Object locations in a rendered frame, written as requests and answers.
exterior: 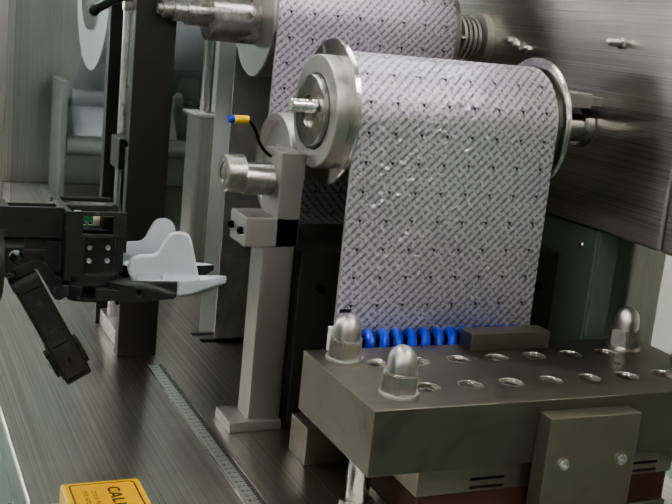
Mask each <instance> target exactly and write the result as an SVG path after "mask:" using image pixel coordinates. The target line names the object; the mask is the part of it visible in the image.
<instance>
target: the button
mask: <svg viewBox="0 0 672 504"><path fill-rule="evenodd" d="M59 504H151V502H150V500H149V498H148V496H147V494H146V492H145V491H144V489H143V487H142V485H141V483H140V481H139V479H136V478H135V479H124V480H112V481H101V482H89V483H77V484H66V485H61V487H60V497H59Z"/></svg>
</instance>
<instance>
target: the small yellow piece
mask: <svg viewBox="0 0 672 504"><path fill-rule="evenodd" d="M227 120H228V122H229V123H237V124H249V123H250V125H251V126H252V128H253V129H254V132H255V135H256V138H257V142H258V144H259V146H260V148H261V149H262V151H263V152H264V153H265V154H266V155H267V156H269V157H270V158H272V155H271V154H270V153H269V152H268V151H267V150H266V149H265V148H264V147H263V145H262V143H261V141H260V137H259V134H258V131H257V128H256V126H255V125H254V123H253V122H252V121H251V120H250V117H249V116H248V115H228V118H227Z"/></svg>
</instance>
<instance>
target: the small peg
mask: <svg viewBox="0 0 672 504"><path fill-rule="evenodd" d="M318 108H319V103H318V100H317V99H312V100H311V99H304V98H299V99H298V98H291V99H290V100H289V110H290V111H291V112H299V113H303V112H304V113H310V112H311V113H315V114H316V113H317V111H318Z"/></svg>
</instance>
